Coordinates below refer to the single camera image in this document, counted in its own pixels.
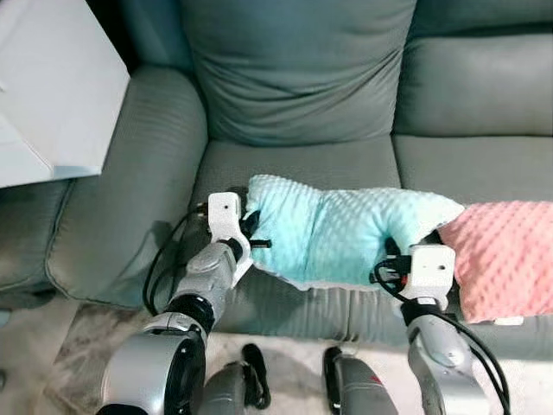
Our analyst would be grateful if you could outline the mint green fleece pillow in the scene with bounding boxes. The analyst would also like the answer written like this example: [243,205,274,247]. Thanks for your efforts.
[245,175,466,291]

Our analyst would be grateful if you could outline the pink dotted fleece pillow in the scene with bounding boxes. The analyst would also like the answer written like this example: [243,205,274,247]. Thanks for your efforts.
[436,201,553,323]

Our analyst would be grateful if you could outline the grey-green sofa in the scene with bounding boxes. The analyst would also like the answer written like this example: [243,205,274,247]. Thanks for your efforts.
[48,0,553,360]

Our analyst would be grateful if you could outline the grey-green sofa back cushion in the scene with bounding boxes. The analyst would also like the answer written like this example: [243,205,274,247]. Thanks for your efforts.
[181,0,417,146]

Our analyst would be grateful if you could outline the silver right robot leg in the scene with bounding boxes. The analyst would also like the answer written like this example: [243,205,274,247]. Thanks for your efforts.
[322,346,398,415]

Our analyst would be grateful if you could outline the silver robot leg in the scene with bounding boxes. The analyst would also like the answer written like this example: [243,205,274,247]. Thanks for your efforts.
[200,343,271,415]
[322,346,398,415]

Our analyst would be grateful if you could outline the silver left robot leg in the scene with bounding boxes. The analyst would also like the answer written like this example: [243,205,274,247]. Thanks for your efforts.
[200,343,271,415]

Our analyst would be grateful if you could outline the grey-green upholstered seat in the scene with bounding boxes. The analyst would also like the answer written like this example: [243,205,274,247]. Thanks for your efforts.
[0,180,72,299]

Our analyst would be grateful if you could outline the white table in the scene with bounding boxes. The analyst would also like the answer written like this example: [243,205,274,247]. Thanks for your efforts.
[0,0,130,188]

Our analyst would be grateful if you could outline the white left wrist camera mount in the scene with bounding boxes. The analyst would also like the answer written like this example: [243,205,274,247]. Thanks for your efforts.
[207,192,254,279]

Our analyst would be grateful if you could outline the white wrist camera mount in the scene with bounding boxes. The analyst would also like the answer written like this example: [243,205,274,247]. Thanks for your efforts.
[404,245,456,301]
[207,192,254,279]

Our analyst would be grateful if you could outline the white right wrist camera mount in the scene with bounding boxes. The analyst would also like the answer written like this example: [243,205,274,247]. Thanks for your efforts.
[404,245,456,301]

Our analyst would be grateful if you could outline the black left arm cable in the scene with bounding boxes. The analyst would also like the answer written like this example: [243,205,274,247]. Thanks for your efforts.
[143,203,213,316]

